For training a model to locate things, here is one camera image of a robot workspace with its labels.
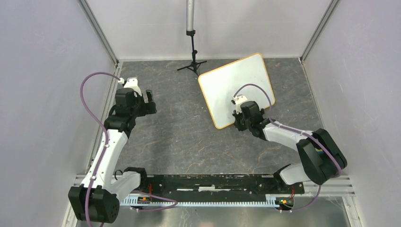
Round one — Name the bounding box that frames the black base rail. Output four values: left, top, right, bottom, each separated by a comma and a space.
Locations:
137, 174, 305, 203

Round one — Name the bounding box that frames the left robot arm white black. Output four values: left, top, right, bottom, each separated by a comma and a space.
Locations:
68, 88, 157, 223

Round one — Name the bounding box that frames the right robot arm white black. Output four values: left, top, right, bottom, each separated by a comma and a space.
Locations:
232, 100, 348, 193

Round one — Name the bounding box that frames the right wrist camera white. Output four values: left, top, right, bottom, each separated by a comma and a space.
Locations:
231, 95, 248, 114

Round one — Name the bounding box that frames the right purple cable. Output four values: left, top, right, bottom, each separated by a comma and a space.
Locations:
233, 83, 343, 213

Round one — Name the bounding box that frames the left aluminium frame post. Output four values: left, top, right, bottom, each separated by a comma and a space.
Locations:
78, 0, 119, 66

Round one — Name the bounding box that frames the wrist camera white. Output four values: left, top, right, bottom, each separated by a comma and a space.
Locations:
118, 77, 143, 96
231, 95, 248, 114

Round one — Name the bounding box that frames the white cable duct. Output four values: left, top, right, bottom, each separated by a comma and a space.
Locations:
120, 193, 279, 208

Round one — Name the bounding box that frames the right aluminium frame post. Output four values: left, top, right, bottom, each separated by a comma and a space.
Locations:
299, 0, 340, 65

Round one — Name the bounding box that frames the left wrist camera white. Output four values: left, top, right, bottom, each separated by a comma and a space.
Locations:
118, 77, 143, 96

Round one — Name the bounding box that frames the black tripod stand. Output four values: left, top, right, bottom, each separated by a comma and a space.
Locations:
177, 0, 207, 76

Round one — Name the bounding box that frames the whiteboard with yellow edge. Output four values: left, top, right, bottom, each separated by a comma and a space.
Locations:
198, 52, 276, 129

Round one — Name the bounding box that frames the aluminium frame post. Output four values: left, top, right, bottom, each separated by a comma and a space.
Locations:
299, 0, 340, 65
78, 0, 119, 66

